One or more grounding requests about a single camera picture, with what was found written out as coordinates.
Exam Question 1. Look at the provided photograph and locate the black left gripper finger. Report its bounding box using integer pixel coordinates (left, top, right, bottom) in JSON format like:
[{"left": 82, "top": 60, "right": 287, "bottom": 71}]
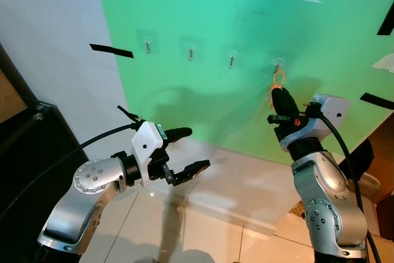
[
  {"left": 172, "top": 160, "right": 212, "bottom": 186},
  {"left": 161, "top": 127, "right": 193, "bottom": 143}
]

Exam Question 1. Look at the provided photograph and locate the orange key ring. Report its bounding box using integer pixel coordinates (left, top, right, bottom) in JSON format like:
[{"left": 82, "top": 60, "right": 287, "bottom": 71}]
[{"left": 273, "top": 70, "right": 286, "bottom": 91}]

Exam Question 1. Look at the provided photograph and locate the clear adhesive metal hook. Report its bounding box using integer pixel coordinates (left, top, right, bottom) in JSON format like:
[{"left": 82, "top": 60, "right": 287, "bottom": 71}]
[
  {"left": 181, "top": 35, "right": 200, "bottom": 62},
  {"left": 270, "top": 52, "right": 289, "bottom": 74},
  {"left": 223, "top": 44, "right": 242, "bottom": 70},
  {"left": 138, "top": 30, "right": 157, "bottom": 55}
]

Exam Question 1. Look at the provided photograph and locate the black tape strip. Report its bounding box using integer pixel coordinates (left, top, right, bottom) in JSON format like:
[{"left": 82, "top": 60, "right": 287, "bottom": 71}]
[
  {"left": 377, "top": 2, "right": 394, "bottom": 36},
  {"left": 360, "top": 92, "right": 394, "bottom": 110},
  {"left": 89, "top": 43, "right": 135, "bottom": 59}
]

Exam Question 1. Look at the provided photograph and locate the brown wooden furniture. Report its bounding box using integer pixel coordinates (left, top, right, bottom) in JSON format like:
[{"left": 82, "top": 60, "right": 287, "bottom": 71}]
[{"left": 368, "top": 110, "right": 394, "bottom": 240}]

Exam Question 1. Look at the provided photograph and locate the white rounded object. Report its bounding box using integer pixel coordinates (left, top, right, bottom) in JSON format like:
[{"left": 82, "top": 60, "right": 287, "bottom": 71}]
[{"left": 360, "top": 172, "right": 383, "bottom": 203}]

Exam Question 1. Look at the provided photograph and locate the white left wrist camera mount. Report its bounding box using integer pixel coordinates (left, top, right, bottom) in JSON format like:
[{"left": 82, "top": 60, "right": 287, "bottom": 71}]
[{"left": 131, "top": 121, "right": 168, "bottom": 187}]

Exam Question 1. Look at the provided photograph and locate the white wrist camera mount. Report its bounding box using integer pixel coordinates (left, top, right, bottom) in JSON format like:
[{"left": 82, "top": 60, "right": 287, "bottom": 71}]
[
  {"left": 131, "top": 121, "right": 168, "bottom": 187},
  {"left": 280, "top": 94, "right": 351, "bottom": 153}
]

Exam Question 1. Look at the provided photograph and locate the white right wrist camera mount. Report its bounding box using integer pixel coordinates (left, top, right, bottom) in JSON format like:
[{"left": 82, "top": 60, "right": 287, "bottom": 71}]
[{"left": 280, "top": 94, "right": 351, "bottom": 153}]

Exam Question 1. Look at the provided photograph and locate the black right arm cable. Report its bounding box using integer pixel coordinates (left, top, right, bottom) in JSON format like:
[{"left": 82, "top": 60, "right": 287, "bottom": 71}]
[{"left": 303, "top": 104, "right": 384, "bottom": 263}]

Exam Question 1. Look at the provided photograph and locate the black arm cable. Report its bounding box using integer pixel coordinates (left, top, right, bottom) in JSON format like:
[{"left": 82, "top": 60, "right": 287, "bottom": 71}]
[
  {"left": 0, "top": 105, "right": 143, "bottom": 217},
  {"left": 303, "top": 104, "right": 384, "bottom": 263}
]

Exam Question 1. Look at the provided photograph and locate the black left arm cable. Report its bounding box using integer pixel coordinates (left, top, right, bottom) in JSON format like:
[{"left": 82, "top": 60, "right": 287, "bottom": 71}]
[{"left": 0, "top": 105, "right": 143, "bottom": 217}]

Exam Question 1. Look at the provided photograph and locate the green wall board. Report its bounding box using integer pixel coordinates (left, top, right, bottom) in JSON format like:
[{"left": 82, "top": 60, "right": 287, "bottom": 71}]
[{"left": 94, "top": 0, "right": 394, "bottom": 166}]

